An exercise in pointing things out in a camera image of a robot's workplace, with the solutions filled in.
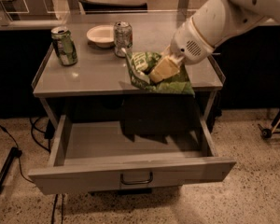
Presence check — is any black floor cable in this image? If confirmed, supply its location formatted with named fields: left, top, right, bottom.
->
left=0, top=115, right=54, bottom=185

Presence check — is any silver green soda can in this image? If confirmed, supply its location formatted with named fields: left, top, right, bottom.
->
left=113, top=21, right=133, bottom=57

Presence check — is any metal drawer handle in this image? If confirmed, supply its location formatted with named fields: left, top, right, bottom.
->
left=119, top=171, right=154, bottom=186

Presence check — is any black cable under drawer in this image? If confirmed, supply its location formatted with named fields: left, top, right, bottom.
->
left=50, top=193, right=65, bottom=224

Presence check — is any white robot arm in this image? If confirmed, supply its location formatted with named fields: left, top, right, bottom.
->
left=149, top=0, right=280, bottom=83

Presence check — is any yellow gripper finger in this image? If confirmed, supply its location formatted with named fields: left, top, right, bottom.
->
left=148, top=47, right=184, bottom=83

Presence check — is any black wheeled cart base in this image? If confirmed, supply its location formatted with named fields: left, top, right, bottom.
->
left=259, top=109, right=280, bottom=139

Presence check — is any open grey top drawer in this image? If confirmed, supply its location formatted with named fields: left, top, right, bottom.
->
left=28, top=109, right=235, bottom=194

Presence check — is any white paper bowl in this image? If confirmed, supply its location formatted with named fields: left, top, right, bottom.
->
left=87, top=25, right=114, bottom=49

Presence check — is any black floor stand bar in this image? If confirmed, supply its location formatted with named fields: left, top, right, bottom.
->
left=0, top=147, right=21, bottom=189

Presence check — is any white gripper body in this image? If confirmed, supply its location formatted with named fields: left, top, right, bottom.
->
left=170, top=19, right=214, bottom=64

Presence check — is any green jalapeno chip bag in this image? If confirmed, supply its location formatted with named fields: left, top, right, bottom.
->
left=122, top=49, right=195, bottom=96

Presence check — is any grey cabinet table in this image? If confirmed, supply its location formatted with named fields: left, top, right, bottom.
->
left=31, top=12, right=226, bottom=133

